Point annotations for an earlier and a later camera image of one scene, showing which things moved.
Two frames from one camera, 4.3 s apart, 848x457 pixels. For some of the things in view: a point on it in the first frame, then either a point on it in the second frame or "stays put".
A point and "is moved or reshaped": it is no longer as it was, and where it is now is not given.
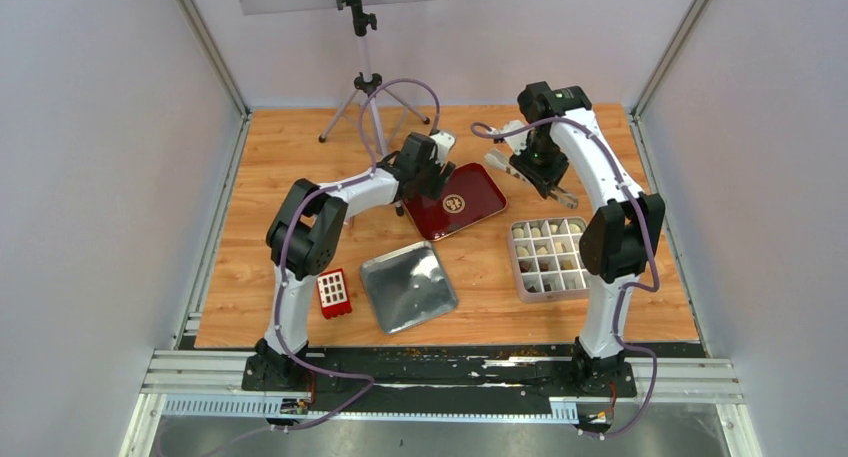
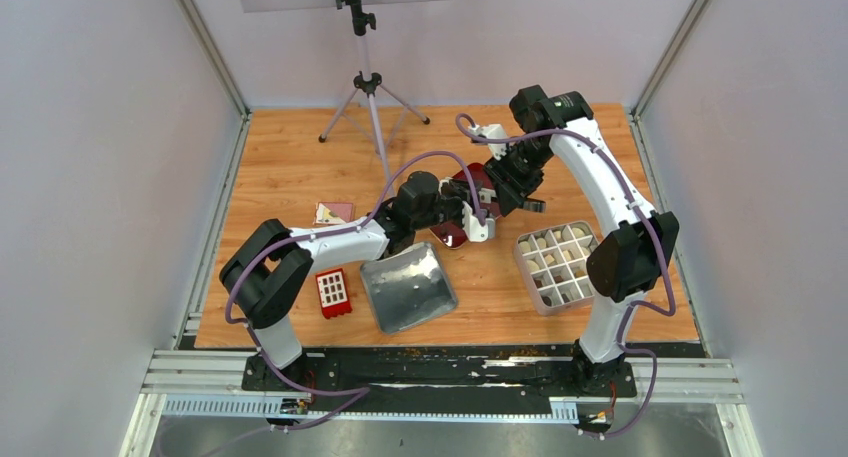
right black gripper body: [542, 159] -> [518, 170]
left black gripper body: [429, 185] -> [451, 199]
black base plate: [450, 378] stays put
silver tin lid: [407, 287] stays put
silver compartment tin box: [547, 259] is moved or reshaped
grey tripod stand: [368, 84] stays put
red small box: [333, 293] stays put
